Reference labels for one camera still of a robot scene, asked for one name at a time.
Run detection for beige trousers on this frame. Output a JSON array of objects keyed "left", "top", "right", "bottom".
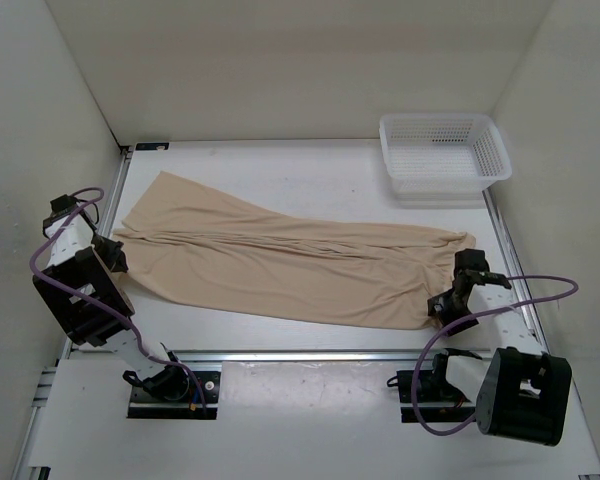
[{"left": 113, "top": 172, "right": 476, "bottom": 330}]

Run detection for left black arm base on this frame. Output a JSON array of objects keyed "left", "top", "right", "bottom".
[{"left": 122, "top": 366, "right": 221, "bottom": 420}]

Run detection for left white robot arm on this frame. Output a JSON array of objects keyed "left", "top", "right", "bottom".
[{"left": 30, "top": 193, "right": 190, "bottom": 402}]

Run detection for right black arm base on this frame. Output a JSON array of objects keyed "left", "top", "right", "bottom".
[{"left": 386, "top": 348, "right": 482, "bottom": 424}]

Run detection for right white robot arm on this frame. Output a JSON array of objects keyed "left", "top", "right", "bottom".
[{"left": 411, "top": 249, "right": 572, "bottom": 446}]

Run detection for white plastic mesh basket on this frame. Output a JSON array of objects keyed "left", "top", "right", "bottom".
[{"left": 379, "top": 113, "right": 512, "bottom": 198}]

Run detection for aluminium front rail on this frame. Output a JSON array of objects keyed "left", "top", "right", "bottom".
[{"left": 174, "top": 349, "right": 421, "bottom": 363}]

